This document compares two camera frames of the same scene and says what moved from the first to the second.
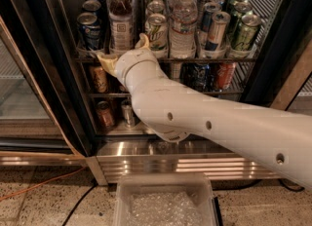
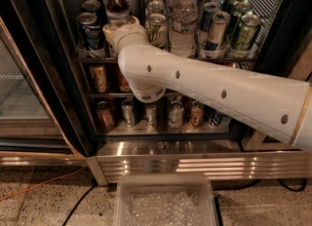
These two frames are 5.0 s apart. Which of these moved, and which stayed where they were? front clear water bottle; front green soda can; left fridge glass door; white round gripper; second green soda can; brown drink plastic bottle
Moved: brown drink plastic bottle; white round gripper
Stayed: front clear water bottle; second green soda can; front green soda can; left fridge glass door
